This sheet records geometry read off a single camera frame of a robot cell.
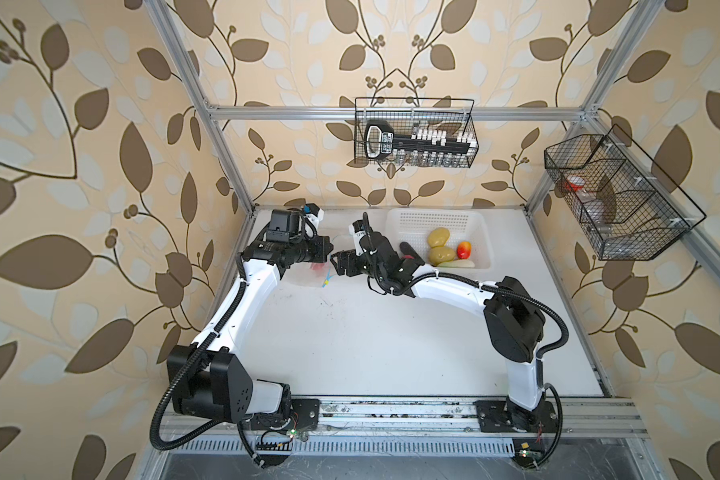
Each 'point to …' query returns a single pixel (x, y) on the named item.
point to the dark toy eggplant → (408, 252)
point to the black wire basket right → (627, 209)
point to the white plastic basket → (413, 226)
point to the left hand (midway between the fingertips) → (333, 243)
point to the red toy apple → (317, 266)
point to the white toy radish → (462, 263)
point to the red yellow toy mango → (464, 249)
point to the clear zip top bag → (318, 274)
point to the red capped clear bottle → (576, 184)
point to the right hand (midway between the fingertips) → (342, 257)
